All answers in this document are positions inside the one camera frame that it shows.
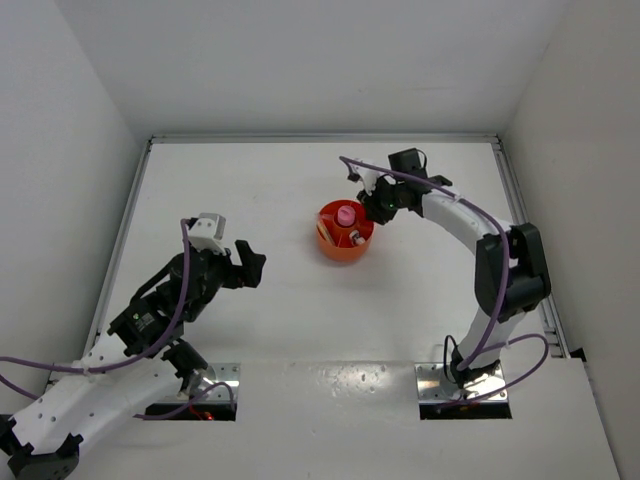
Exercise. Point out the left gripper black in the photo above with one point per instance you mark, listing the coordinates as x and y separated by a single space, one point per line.
249 272

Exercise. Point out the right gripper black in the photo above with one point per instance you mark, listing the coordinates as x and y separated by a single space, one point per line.
373 209

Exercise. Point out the pink capped clear tube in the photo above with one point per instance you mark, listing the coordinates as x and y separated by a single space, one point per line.
345 216

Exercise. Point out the yellow thin pen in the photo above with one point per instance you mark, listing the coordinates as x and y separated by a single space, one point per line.
324 232

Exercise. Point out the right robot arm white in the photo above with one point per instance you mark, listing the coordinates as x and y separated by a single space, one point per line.
511 275

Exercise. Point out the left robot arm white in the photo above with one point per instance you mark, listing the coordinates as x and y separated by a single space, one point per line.
138 360

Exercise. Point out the orange round divided container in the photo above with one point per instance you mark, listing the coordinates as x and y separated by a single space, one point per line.
342 250

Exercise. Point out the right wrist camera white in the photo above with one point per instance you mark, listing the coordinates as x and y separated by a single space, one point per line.
357 173

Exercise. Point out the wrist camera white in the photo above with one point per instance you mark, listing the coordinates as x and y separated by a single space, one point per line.
207 233
357 173

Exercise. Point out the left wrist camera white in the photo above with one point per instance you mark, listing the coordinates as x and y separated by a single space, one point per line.
207 233

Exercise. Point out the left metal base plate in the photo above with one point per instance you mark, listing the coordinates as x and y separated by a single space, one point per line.
217 380

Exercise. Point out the metal base plate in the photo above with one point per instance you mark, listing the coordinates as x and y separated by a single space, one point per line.
217 380
434 388

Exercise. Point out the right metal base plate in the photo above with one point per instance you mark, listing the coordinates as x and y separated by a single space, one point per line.
434 388

